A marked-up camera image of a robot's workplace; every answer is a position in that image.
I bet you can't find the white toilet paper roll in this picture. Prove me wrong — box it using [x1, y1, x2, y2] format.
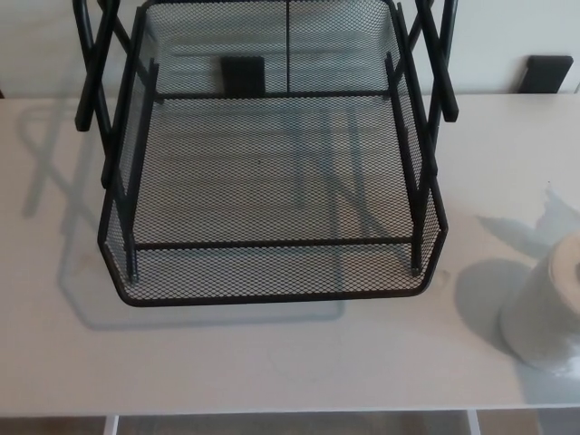
[475, 188, 580, 370]

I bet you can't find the black mesh file tray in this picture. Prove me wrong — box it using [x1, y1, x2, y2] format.
[72, 0, 460, 310]

